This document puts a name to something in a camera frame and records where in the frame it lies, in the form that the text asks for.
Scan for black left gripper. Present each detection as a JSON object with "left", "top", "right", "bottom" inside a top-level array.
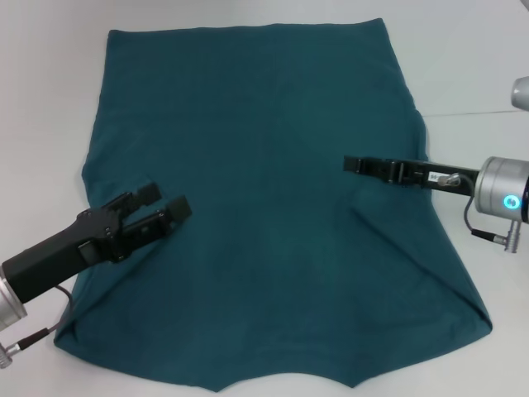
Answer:
[{"left": 2, "top": 183, "right": 194, "bottom": 305}]

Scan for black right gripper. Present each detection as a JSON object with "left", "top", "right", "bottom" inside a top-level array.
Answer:
[{"left": 343, "top": 155, "right": 480, "bottom": 196}]

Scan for blue teal shirt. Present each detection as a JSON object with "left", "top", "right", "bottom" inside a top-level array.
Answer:
[{"left": 53, "top": 17, "right": 493, "bottom": 371}]

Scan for right gripper cable with connector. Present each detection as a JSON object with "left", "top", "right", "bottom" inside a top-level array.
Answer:
[{"left": 438, "top": 172, "right": 522, "bottom": 246}]

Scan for gripper cable with connector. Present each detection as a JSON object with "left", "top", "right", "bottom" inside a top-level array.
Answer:
[
  {"left": 0, "top": 285, "right": 75, "bottom": 369},
  {"left": 438, "top": 172, "right": 522, "bottom": 246}
]

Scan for left gripper cable with connector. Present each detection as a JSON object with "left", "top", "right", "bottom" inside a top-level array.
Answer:
[{"left": 0, "top": 285, "right": 75, "bottom": 369}]

